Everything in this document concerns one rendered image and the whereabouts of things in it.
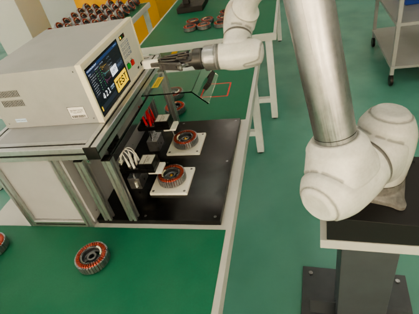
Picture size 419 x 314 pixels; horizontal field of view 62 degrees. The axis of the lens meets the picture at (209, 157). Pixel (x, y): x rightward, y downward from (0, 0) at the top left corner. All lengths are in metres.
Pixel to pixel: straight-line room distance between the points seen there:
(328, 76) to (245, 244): 1.46
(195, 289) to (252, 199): 1.33
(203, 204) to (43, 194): 0.57
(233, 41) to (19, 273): 1.07
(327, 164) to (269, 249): 1.27
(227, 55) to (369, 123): 0.51
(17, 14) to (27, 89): 3.94
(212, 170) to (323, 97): 0.71
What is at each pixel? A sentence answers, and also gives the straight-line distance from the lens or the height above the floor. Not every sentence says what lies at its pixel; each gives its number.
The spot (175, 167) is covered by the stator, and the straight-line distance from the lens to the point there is 1.40.
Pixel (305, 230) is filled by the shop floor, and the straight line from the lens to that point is 2.16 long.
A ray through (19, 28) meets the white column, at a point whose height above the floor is 0.69.
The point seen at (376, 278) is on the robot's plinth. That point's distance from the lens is 1.45.
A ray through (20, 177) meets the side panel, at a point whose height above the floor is 0.99.
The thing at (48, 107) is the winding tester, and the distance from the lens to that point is 1.29.
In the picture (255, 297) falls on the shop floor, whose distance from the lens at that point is 1.93.
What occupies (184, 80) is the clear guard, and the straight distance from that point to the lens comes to 1.46.
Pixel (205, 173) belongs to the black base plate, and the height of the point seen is 0.77.
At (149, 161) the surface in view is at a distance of 1.35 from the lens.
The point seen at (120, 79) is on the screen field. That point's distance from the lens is 1.34.
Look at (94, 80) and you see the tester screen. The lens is 1.19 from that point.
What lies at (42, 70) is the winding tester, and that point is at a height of 1.32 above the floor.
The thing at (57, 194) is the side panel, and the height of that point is 0.91.
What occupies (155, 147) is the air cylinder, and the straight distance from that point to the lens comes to 1.59.
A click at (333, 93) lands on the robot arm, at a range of 0.82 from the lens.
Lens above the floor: 1.67
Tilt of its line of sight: 37 degrees down
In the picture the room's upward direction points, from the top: 13 degrees counter-clockwise
